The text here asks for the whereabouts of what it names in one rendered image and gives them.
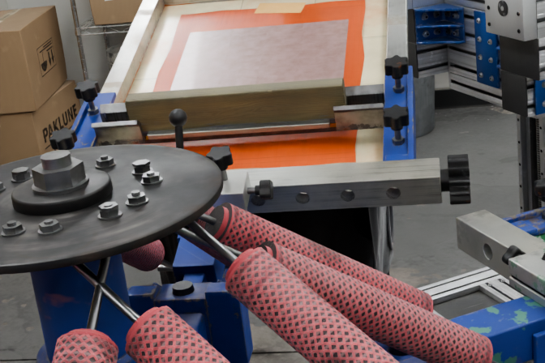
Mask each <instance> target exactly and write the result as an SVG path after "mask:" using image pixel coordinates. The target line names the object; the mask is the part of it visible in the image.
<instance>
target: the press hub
mask: <svg viewBox="0 0 545 363"><path fill-rule="evenodd" d="M222 189H223V177H222V173H221V170H220V169H219V167H218V166H217V164H215V163H214V162H213V161H212V160H210V159H209V158H208V157H206V156H203V155H201V154H199V153H197V152H192V151H189V150H185V149H181V148H177V147H167V146H158V145H144V144H123V145H107V146H97V147H83V148H76V149H71V150H57V151H52V152H47V153H45V154H43V155H39V156H33V157H29V158H25V159H22V160H17V161H13V162H10V163H7V164H2V165H0V275H4V274H17V273H26V272H30V274H31V278H32V285H33V289H34V293H35V297H36V304H37V308H38V313H39V316H40V320H41V328H42V331H43V336H44V340H45V343H44V345H43V346H42V347H41V348H40V350H39V352H38V353H37V356H36V363H52V360H53V356H54V349H55V346H56V343H57V340H58V338H59V337H60V336H61V335H64V334H66V333H68V332H69V331H73V330H74V329H81V328H83V329H87V325H88V317H89V313H90V309H91V305H92V298H93V293H94V289H95V287H94V286H93V285H92V284H90V283H89V282H88V281H87V280H86V279H85V278H84V277H83V276H82V275H81V274H80V273H79V272H78V271H77V270H76V269H74V268H73V266H74V265H78V264H82V263H83V264H84V265H85V266H86V267H88V268H89V269H90V270H91V271H92V272H93V273H94V274H95V275H96V276H97V274H98V270H99V266H100V261H101V259H103V258H108V257H110V261H109V268H108V272H107V277H106V282H105V284H106V285H107V286H109V287H110V288H111V289H112V290H113V291H114V292H115V293H116V294H117V295H118V296H120V297H121V298H122V299H123V300H124V301H125V302H126V303H127V304H128V305H129V306H131V305H130V300H129V295H128V291H127V282H126V277H125V272H124V268H123V263H122V255H121V253H124V252H127V251H130V250H133V249H136V248H139V247H141V246H145V245H147V244H149V243H152V242H154V241H157V240H159V239H162V238H163V237H166V236H168V235H170V234H172V233H174V232H176V231H178V230H179V229H181V228H184V227H185V226H187V225H189V224H190V223H192V222H193V221H195V220H197V219H198V218H199V217H201V216H202V215H203V214H204V213H205V212H206V211H207V210H208V209H210V208H211V207H212V206H213V204H214V203H215V202H216V201H217V200H218V198H219V197H220V195H221V192H222ZM133 324H134V323H133V322H132V321H131V320H130V319H129V318H128V317H126V316H125V315H124V314H123V313H122V312H121V311H120V310H119V309H118V308H117V307H116V306H115V305H113V304H112V303H111V302H110V301H109V300H108V299H107V298H106V297H105V296H104V295H103V297H102V302H101V309H100V313H99V318H98V322H97V329H96V331H100V332H102V333H104V334H106V335H107V336H108V337H110V338H111V339H112V341H114V342H115V343H116V345H117V346H118V351H119V353H118V361H117V363H136V362H135V361H134V360H133V359H132V358H131V357H130V356H129V355H128V354H127V353H126V350H125V348H126V343H127V342H126V337H127V333H128V331H129V330H130V328H131V326H132V325H133Z"/></svg>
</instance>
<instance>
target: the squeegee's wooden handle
mask: <svg viewBox="0 0 545 363"><path fill-rule="evenodd" d="M343 105H347V101H346V94H345V82H344V79H343V78H335V79H314V80H303V81H292V82H281V83H260V84H249V85H238V86H227V87H216V88H195V89H184V90H173V91H162V92H141V93H130V94H128V95H127V98H126V100H125V106H126V109H127V114H128V117H129V121H134V120H137V121H139V122H140V125H141V127H142V131H143V134H144V136H148V132H149V131H155V130H175V128H174V126H172V125H171V124H170V121H169V115H170V113H171V111H173V110H174V109H182V110H183V111H185V112H186V114H187V122H186V124H185V125H184V126H183V127H182V128H183V129H190V128H201V127H214V126H236V125H249V124H260V123H273V122H296V121H308V120H320V119H329V121H330V123H335V116H334V112H333V106H343Z"/></svg>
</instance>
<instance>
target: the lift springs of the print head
mask: <svg viewBox="0 0 545 363"><path fill-rule="evenodd" d="M174 233H177V234H178V235H179V236H181V237H183V238H185V239H186V240H188V241H189V242H190V243H192V244H193V245H195V246H197V247H199V248H200V249H201V250H203V251H204V252H206V253H207V254H209V255H211V256H212V257H214V258H215V259H217V260H218V261H220V262H221V263H223V264H225V265H226V266H228V267H230V268H229V269H228V271H227V272H226V275H225V280H226V284H225V289H226V290H227V291H228V292H229V293H230V294H231V295H233V296H234V297H235V298H236V299H237V300H239V301H240V302H241V303H242V304H243V305H244V306H246V307H247V308H248V309H249V310H250V311H251V312H252V313H253V314H254V315H255V316H256V317H258V318H259V319H260V320H261V321H262V322H264V323H265V324H266V325H267V326H268V327H270V328H271V329H272V330H273V331H274V332H275V333H277V334H278V335H279V336H280V337H281V338H282V339H283V340H284V341H285V342H286V343H288V344H289V345H290V346H291V347H292V348H293V349H295V350H296V351H297V352H298V353H299V354H300V355H302V356H303V357H304V358H305V359H306V360H308V361H309V362H310V363H400V362H399V361H397V360H396V359H395V358H394V357H392V356H391V355H390V354H389V353H388V352H386V351H385V350H384V349H383V348H381V347H380V346H379V345H378V344H377V343H376V342H375V341H377V342H380V343H382V344H385V345H387V346H389V347H391V348H395V349H396V350H399V351H401V352H404V353H407V354H409V355H411V356H413V357H417V358H418V359H421V360H423V361H426V362H428V363H498V362H495V361H493V360H492V357H493V348H492V345H491V341H490V340H489V339H488V338H487V337H486V336H484V335H481V334H479V333H477V332H475V331H472V330H470V329H468V328H466V327H463V326H461V325H459V324H456V323H455V322H452V321H449V320H448V319H446V318H442V317H440V316H439V315H437V314H433V300H432V298H431V296H430V295H429V293H425V292H424V291H422V290H420V289H417V288H415V287H413V286H411V285H408V284H406V283H404V282H402V281H400V280H397V279H395V278H393V277H391V276H389V275H386V274H384V273H382V272H380V271H377V270H376V269H373V268H371V267H369V266H367V265H364V264H362V263H360V262H358V261H355V260H353V259H352V258H349V257H346V256H345V255H343V254H340V253H338V252H336V251H334V250H331V249H329V248H327V247H325V246H322V245H320V244H318V243H316V242H314V241H311V240H309V239H307V238H305V237H302V236H300V235H298V234H297V233H293V232H291V231H290V230H288V229H286V228H282V227H281V226H279V225H277V224H274V223H272V222H270V221H268V220H265V219H263V218H261V217H259V216H256V215H254V214H252V213H250V212H248V211H245V210H243V209H242V208H239V207H236V206H235V205H233V204H230V203H223V204H222V205H220V206H217V207H211V208H210V209H208V210H207V211H206V212H205V213H204V214H203V215H202V216H201V217H199V218H198V219H197V220H195V221H193V222H192V223H190V224H189V225H187V226H185V227H184V228H181V229H179V230H178V231H176V232H174ZM121 255H122V262H123V263H126V264H128V265H130V266H132V267H134V268H137V269H139V270H141V271H152V270H154V269H156V268H158V267H159V266H160V265H161V264H162V265H164V266H166V267H168V268H170V269H173V268H172V266H173V264H172V263H170V262H168V261H166V260H164V256H165V250H164V246H163V245H162V243H161V241H160V240H157V241H154V242H152V243H149V244H147V245H145V246H141V247H139V248H136V249H133V250H130V251H127V252H124V253H121ZM109 261H110V257H108V258H103V259H101V261H100V266H99V270H98V274H97V276H96V275H95V274H94V273H93V272H92V271H91V270H90V269H89V268H88V267H86V266H85V265H84V264H83V263H82V264H78V265H74V266H73V268H74V269H76V270H77V271H78V272H79V273H80V274H81V275H82V276H83V277H84V278H85V279H86V280H87V281H88V282H89V283H90V284H92V285H93V286H94V287H95V289H94V293H93V298H92V305H91V309H90V313H89V317H88V325H87V329H83V328H81V329H74V330H73V331H69V332H68V333H66V334H64V335H61V336H60V337H59V338H58V340H57V343H56V346H55V349H54V356H53V360H52V363H117V361H118V353H119V351H118V346H117V345H116V343H115V342H114V341H112V339H111V338H110V337H108V336H107V335H106V334H104V333H102V332H100V331H96V329H97V322H98V318H99V313H100V309H101V302H102V297H103V295H104V296H105V297H106V298H107V299H108V300H109V301H110V302H111V303H112V304H113V305H115V306H116V307H117V308H118V309H119V310H120V311H121V312H122V313H123V314H124V315H125V316H126V317H128V318H129V319H130V320H131V321H132V322H133V323H134V324H133V325H132V326H131V328H130V330H129V331H128V333H127V337H126V342H127V343H126V348H125V350H126V353H127V354H128V355H129V356H130V357H131V358H132V359H133V360H134V361H135V362H136V363H230V362H229V361H228V360H227V359H226V358H225V357H224V356H222V355H221V354H220V353H219V352H218V351H217V350H216V349H215V348H214V347H213V346H212V345H211V344H210V343H209V342H208V341H207V340H205V339H204V338H203V337H202V336H201V335H200V334H199V333H197V332H196V331H195V330H194V329H193V328H192V327H191V326H190V325H188V324H187V323H186V322H185V321H184V320H183V319H182V318H180V317H179V316H178V315H177V314H176V313H175V312H174V311H173V310H172V309H171V308H170V307H168V306H167V305H166V306H162V307H160V308H158V307H153V308H151V309H150V310H147V311H146V312H145V313H143V314H142V315H141V316H139V315H138V314H137V313H136V312H135V311H134V310H133V309H132V308H131V307H130V306H129V305H128V304H127V303H126V302H125V301H124V300H123V299H122V298H121V297H120V296H118V295H117V294H116V293H115V292H114V291H113V290H112V289H111V288H110V287H109V286H107V285H106V284H105V282H106V277H107V272H108V268H109ZM374 340H375V341H374Z"/></svg>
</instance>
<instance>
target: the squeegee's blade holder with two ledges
mask: <svg viewBox="0 0 545 363"><path fill-rule="evenodd" d="M329 127H330V121H329V119H320V120H308V121H296V122H273V123H260V124H249V125H236V126H214V127H201V128H190V129H182V131H183V138H186V137H199V136H210V135H234V134H246V133H259V132H271V131H283V130H307V129H319V128H329ZM174 138H175V130H155V131H149V132H148V139H149V140H150V139H174Z"/></svg>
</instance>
